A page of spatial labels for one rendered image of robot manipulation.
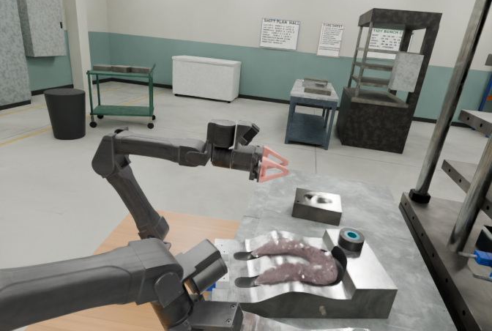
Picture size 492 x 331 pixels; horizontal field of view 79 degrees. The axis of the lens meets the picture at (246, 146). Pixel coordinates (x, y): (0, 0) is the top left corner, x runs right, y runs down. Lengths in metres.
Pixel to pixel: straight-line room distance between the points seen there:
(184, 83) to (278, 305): 6.81
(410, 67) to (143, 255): 4.57
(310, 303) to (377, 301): 0.19
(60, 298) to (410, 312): 0.93
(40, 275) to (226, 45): 7.65
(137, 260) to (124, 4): 8.76
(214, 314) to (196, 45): 7.82
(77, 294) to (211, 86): 6.89
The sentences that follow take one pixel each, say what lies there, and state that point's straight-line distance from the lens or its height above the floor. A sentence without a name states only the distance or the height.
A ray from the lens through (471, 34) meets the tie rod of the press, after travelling 1.68.
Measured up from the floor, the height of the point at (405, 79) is 1.16.
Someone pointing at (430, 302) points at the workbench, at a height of 0.80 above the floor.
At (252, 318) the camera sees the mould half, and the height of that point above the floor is 0.89.
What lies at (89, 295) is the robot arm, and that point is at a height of 1.20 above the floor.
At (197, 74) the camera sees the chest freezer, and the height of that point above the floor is 0.59.
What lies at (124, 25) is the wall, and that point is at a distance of 9.08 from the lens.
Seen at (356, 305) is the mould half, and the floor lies 0.85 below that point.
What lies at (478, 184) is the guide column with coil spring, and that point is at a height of 1.09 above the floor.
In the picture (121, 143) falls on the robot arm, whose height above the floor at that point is 1.21.
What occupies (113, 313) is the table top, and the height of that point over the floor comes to 0.80.
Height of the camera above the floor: 1.51
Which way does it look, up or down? 20 degrees down
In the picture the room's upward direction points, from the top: 6 degrees clockwise
